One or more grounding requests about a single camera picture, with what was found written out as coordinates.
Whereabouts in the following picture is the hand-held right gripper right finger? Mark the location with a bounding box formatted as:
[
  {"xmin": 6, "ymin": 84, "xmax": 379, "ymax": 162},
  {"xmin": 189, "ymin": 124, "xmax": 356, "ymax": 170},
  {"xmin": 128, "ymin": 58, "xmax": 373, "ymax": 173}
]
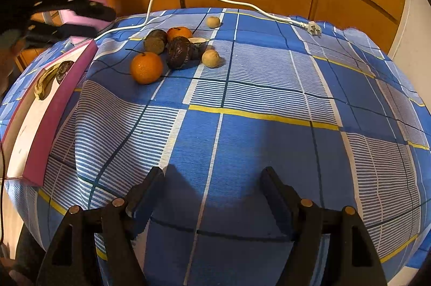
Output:
[{"xmin": 261, "ymin": 166, "xmax": 388, "ymax": 286}]

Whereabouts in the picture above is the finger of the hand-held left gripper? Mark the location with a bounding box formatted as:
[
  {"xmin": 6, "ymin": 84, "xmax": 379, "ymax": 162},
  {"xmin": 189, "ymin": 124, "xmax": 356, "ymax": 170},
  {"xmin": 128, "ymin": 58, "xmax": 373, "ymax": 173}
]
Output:
[
  {"xmin": 26, "ymin": 22, "xmax": 73, "ymax": 41},
  {"xmin": 34, "ymin": 0, "xmax": 117, "ymax": 21}
]

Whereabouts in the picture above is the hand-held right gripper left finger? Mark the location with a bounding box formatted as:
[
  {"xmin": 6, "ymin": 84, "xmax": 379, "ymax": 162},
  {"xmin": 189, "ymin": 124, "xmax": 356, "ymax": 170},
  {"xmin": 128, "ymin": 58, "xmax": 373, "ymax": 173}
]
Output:
[{"xmin": 36, "ymin": 166, "xmax": 165, "ymax": 286}]

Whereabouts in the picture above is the tan-faced dark fruit half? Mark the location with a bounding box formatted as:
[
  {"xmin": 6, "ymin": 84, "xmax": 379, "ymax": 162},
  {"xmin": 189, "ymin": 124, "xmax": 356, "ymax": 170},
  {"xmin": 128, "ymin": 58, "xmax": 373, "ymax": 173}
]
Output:
[{"xmin": 144, "ymin": 29, "xmax": 168, "ymax": 55}]

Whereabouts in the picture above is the large orange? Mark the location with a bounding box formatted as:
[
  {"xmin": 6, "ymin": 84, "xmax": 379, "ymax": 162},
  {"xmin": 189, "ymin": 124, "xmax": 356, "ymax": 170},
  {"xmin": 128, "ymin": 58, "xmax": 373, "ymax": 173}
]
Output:
[{"xmin": 130, "ymin": 51, "xmax": 164, "ymax": 85}]

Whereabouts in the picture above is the pink shallow box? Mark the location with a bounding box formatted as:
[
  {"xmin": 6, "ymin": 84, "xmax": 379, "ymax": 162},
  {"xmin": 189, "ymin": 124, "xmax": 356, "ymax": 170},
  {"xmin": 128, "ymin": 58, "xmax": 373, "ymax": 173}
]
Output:
[{"xmin": 0, "ymin": 39, "xmax": 99, "ymax": 187}]

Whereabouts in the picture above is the blue plaid cloth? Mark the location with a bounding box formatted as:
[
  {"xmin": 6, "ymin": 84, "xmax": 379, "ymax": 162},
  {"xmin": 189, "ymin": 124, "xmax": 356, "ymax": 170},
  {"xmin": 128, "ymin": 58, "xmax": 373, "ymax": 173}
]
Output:
[{"xmin": 0, "ymin": 7, "xmax": 431, "ymax": 286}]

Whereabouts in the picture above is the small orange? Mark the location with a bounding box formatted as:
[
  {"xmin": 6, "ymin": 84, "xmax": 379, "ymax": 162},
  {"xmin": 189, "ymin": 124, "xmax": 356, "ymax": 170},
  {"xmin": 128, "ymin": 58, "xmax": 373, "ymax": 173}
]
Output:
[{"xmin": 166, "ymin": 27, "xmax": 193, "ymax": 43}]

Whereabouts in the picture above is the dark wrinkled round fruit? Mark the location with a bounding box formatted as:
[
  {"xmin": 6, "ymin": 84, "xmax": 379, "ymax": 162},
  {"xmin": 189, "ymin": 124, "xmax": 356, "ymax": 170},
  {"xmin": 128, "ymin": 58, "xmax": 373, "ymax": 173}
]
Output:
[{"xmin": 166, "ymin": 36, "xmax": 193, "ymax": 70}]

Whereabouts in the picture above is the pale-faced cut fruit piece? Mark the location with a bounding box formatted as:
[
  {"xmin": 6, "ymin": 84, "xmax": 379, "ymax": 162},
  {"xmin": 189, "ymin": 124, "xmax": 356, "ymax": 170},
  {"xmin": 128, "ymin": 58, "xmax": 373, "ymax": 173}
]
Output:
[{"xmin": 188, "ymin": 37, "xmax": 207, "ymax": 61}]

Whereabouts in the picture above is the white power cord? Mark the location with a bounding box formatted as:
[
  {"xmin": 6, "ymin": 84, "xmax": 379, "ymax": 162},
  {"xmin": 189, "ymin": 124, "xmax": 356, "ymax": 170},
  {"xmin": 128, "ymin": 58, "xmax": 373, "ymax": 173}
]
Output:
[{"xmin": 93, "ymin": 0, "xmax": 323, "ymax": 39}]

